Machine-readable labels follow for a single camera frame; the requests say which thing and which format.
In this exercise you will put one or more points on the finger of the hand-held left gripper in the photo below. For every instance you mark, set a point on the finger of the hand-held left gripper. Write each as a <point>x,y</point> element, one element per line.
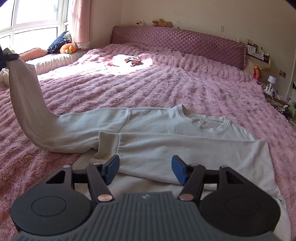
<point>10,57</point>

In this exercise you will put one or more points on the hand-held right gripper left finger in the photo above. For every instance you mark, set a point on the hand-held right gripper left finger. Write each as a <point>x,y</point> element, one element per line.
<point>111,170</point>

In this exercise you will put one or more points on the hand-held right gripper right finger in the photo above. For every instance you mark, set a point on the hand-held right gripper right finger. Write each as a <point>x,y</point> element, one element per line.
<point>179,171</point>

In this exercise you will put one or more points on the white printed t-shirt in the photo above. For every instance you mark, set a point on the white printed t-shirt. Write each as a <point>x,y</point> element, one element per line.
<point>161,120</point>

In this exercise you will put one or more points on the small pink clothes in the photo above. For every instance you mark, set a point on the small pink clothes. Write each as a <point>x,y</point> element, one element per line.
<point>123,60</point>

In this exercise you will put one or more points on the pink pillow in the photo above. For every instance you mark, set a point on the pink pillow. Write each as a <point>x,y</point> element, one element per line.
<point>33,53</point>

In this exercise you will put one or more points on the window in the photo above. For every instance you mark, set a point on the window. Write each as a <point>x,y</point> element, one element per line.
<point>34,20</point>

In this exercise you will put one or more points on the white window seat mattress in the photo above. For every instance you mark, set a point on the white window seat mattress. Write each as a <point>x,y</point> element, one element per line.
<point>55,60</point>

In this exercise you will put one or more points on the navy patterned pillow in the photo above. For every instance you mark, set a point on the navy patterned pillow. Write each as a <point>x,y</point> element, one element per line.
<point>59,42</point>

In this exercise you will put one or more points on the orange plush toy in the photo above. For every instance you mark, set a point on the orange plush toy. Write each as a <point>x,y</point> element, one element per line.
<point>67,48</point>

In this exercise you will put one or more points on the pink curtain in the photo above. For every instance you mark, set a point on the pink curtain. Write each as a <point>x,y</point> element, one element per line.
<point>79,23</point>

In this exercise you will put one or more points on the pink fluffy blanket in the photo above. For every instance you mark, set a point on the pink fluffy blanket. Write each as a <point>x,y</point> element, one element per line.
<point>161,85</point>

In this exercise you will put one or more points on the white power strip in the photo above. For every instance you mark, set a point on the white power strip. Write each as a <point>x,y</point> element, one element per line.
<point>269,90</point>

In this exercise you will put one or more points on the red snack bag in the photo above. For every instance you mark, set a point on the red snack bag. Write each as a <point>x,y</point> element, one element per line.
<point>257,73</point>

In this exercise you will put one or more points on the maroon quilted pillow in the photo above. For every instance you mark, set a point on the maroon quilted pillow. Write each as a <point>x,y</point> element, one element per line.
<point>180,39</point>

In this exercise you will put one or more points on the brown teddy bear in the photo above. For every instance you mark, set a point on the brown teddy bear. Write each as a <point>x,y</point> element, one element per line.
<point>161,23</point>

